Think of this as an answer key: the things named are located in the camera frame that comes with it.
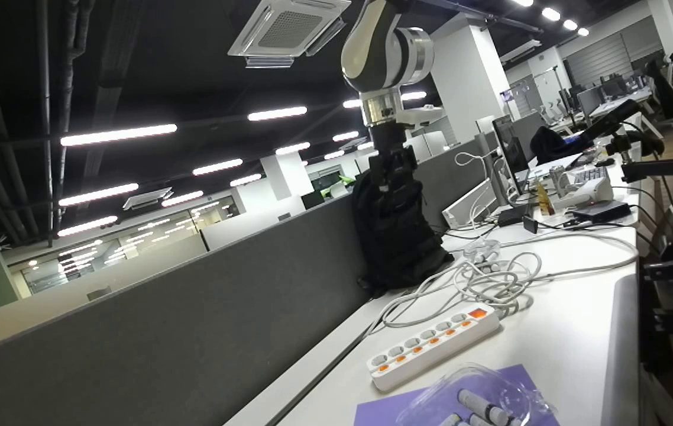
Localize row of monitors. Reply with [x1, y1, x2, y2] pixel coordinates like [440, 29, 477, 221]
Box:
[560, 70, 648, 117]

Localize purple paper sheet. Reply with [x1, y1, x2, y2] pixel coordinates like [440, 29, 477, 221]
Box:
[353, 364, 562, 426]

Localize clear plastic container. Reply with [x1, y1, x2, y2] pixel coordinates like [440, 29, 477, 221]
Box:
[395, 363, 552, 426]

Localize black power adapter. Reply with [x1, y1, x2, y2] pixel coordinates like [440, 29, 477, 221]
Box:
[497, 204, 530, 227]

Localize white desk phone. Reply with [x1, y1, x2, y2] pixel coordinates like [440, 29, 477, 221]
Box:
[548, 165, 616, 209]

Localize ceiling air conditioner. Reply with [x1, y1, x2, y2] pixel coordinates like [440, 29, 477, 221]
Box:
[228, 0, 352, 69]
[122, 187, 174, 211]

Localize coil of white cable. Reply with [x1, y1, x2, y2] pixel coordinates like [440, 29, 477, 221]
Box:
[379, 232, 640, 330]

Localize ceiling tube light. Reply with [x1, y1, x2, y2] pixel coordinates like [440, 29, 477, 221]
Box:
[58, 182, 140, 208]
[60, 123, 179, 147]
[192, 157, 244, 177]
[247, 105, 309, 122]
[57, 215, 119, 238]

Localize black flat box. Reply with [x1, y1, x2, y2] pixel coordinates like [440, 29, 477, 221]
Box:
[571, 200, 633, 225]

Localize white power strip orange switches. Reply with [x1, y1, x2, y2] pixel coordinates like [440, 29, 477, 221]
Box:
[367, 304, 502, 392]

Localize monitor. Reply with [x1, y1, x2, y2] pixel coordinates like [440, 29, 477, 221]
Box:
[491, 114, 532, 197]

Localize black backpack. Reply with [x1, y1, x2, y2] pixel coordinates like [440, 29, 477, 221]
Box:
[351, 170, 455, 298]

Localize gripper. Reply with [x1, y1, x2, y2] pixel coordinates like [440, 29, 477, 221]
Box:
[368, 122, 420, 205]

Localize black cable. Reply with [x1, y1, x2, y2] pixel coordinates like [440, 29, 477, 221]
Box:
[442, 217, 640, 241]

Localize row of office chairs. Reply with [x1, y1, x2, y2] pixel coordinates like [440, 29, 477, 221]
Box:
[643, 51, 673, 128]

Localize grey desk partition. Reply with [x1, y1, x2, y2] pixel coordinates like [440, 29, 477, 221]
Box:
[0, 137, 498, 426]

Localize white flat box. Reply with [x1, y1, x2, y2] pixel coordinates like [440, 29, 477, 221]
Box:
[441, 177, 499, 231]

